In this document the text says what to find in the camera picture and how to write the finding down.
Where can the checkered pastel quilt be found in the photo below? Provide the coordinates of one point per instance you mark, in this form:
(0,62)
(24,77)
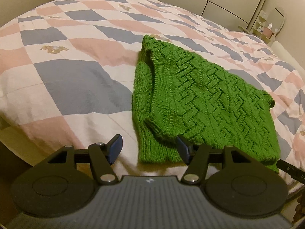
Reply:
(71,52)

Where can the green knitted sweater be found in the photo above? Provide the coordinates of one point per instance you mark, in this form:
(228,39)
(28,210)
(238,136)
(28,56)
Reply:
(202,95)

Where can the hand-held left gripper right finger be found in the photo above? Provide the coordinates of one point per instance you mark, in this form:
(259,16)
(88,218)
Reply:
(184,149)

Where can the cream upholstered headboard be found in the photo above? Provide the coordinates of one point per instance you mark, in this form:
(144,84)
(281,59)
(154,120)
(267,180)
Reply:
(289,57)

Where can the oval mirror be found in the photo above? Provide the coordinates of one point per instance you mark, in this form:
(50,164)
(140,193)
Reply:
(277,19)

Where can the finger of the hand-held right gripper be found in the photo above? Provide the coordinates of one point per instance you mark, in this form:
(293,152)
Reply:
(292,171)

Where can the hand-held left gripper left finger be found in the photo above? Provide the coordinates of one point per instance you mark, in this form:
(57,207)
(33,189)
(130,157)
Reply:
(115,148)

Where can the pink box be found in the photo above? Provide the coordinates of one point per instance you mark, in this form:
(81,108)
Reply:
(267,32)

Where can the small shelf organiser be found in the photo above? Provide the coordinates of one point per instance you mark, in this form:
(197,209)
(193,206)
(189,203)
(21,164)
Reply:
(259,25)

